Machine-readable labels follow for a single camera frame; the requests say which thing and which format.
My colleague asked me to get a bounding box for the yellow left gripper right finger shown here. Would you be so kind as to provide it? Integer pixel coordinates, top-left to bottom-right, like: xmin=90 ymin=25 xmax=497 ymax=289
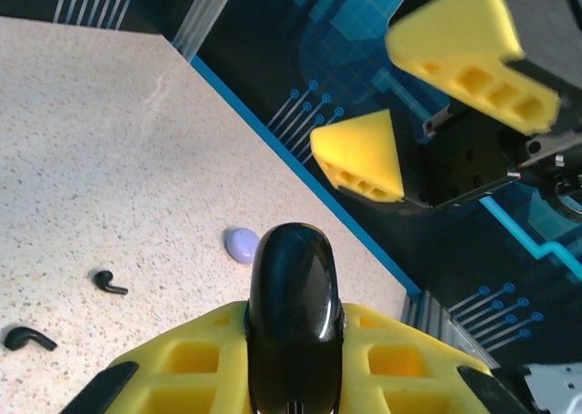
xmin=336 ymin=302 xmax=531 ymax=414

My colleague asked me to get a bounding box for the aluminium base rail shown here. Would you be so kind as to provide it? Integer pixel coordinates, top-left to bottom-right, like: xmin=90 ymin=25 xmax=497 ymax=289
xmin=399 ymin=290 xmax=501 ymax=372

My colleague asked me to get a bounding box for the aluminium frame post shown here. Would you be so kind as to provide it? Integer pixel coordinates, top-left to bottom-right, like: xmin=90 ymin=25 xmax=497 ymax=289
xmin=175 ymin=0 xmax=240 ymax=59

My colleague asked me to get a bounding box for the black wireless earbud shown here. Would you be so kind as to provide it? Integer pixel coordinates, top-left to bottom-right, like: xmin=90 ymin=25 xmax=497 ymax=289
xmin=3 ymin=326 xmax=59 ymax=352
xmin=92 ymin=270 xmax=130 ymax=296

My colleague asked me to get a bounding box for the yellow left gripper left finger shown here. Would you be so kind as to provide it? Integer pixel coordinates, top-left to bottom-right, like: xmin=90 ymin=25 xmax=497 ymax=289
xmin=67 ymin=300 xmax=256 ymax=414

